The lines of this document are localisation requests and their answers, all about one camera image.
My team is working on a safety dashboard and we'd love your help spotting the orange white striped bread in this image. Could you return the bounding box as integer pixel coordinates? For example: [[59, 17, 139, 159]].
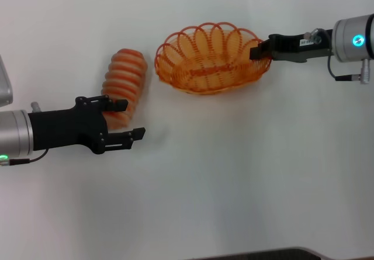
[[100, 48, 148, 131]]

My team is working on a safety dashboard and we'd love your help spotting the dark arm cable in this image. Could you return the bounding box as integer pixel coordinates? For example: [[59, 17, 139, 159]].
[[327, 48, 374, 84], [0, 148, 49, 167]]

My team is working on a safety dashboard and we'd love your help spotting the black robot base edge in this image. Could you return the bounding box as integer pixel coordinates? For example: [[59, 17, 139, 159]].
[[201, 247, 325, 260]]

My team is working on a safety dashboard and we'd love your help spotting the dark left arm cable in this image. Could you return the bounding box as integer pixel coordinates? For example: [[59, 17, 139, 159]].
[[0, 148, 49, 167]]

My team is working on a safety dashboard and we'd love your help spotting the orange wire basket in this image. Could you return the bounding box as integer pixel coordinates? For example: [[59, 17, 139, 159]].
[[154, 22, 272, 95]]

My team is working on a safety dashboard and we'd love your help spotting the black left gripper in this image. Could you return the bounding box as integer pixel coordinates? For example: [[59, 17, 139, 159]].
[[28, 95, 146, 155]]

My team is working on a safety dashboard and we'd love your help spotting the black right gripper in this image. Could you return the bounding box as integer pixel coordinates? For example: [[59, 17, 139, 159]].
[[250, 29, 335, 64]]

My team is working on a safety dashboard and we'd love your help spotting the dark right arm cable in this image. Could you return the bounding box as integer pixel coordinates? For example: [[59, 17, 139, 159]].
[[327, 48, 374, 84]]

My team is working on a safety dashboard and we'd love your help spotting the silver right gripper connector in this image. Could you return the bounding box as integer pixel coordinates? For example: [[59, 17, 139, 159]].
[[303, 28, 322, 43]]

